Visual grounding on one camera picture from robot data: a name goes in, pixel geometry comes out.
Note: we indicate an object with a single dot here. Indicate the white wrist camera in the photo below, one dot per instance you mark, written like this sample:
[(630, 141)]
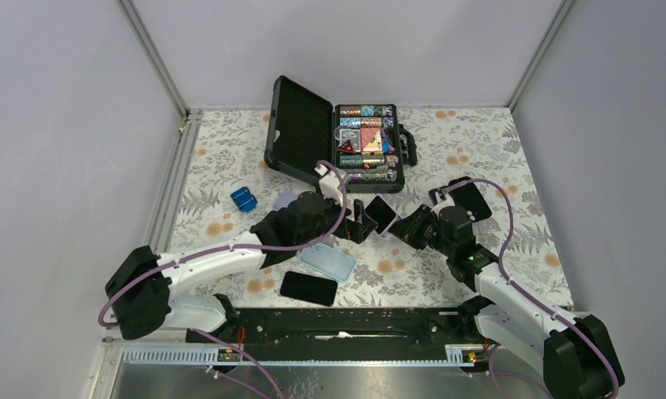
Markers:
[(448, 202), (331, 183)]

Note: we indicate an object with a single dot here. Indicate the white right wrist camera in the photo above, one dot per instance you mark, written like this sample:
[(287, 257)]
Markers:
[(448, 202)]

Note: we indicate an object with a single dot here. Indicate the floral table mat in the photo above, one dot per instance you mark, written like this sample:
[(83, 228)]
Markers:
[(481, 143)]

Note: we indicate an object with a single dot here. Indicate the black poker chip case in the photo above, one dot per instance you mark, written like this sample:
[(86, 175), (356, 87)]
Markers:
[(305, 128)]

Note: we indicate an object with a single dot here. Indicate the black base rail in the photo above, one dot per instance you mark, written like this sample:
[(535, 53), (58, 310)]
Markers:
[(337, 335)]

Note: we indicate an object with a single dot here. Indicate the red playing card box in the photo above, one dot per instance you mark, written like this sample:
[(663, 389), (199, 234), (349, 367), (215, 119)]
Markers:
[(371, 140)]

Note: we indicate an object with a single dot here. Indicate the bare black phone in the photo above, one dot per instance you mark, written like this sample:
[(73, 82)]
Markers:
[(309, 288), (438, 195)]

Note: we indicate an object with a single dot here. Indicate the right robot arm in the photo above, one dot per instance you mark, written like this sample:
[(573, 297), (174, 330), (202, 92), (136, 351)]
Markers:
[(573, 354)]

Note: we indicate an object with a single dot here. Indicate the dark phone case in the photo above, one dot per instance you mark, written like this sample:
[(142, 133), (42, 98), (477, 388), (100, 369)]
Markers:
[(470, 198)]

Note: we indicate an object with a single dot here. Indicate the blue toy car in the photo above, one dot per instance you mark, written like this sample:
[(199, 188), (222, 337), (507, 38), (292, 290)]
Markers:
[(244, 200)]

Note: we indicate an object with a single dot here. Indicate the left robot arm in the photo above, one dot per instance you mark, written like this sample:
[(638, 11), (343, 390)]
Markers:
[(150, 291)]

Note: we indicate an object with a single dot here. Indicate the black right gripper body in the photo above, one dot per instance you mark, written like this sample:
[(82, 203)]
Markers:
[(424, 229)]

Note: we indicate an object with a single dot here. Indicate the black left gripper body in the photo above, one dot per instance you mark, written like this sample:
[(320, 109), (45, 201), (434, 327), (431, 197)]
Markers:
[(352, 229)]

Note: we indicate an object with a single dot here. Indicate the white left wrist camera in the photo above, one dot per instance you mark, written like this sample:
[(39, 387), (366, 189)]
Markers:
[(331, 183)]

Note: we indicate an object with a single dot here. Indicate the phone in light blue case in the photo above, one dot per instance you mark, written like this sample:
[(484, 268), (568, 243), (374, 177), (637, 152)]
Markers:
[(329, 261)]

